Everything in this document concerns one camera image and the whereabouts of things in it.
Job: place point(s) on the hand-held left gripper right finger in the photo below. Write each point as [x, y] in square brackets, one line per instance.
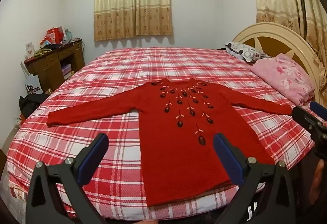
[227, 157]

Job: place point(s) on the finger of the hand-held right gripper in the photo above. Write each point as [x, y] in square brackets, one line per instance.
[318, 107]
[302, 115]

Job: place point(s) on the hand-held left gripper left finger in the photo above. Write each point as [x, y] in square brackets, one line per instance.
[93, 155]

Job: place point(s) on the red embroidered knit sweater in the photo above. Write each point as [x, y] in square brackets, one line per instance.
[173, 152]

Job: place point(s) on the person's right forearm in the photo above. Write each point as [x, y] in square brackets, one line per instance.
[316, 180]

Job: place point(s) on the pink floral pillow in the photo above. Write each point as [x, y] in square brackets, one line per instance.
[283, 78]

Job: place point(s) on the black bag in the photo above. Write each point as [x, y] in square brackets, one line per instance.
[32, 104]

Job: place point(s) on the cream wooden headboard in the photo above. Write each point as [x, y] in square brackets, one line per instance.
[281, 32]

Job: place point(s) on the red plaid bedsheet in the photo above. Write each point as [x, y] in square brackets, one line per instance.
[115, 73]

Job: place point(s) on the white grey patterned pillow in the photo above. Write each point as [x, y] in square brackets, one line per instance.
[242, 51]

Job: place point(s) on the mattress side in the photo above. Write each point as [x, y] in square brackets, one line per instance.
[12, 196]

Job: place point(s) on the brown wooden door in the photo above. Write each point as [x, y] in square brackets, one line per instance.
[2, 159]

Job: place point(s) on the white paper bag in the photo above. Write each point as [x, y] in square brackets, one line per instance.
[33, 85]

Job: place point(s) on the brown wooden desk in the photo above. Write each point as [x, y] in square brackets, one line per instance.
[51, 60]

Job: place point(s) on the white card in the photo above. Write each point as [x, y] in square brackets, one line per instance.
[30, 50]

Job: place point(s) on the light blue box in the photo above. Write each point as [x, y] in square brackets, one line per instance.
[69, 35]

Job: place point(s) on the red gift box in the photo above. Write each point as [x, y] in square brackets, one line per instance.
[54, 35]

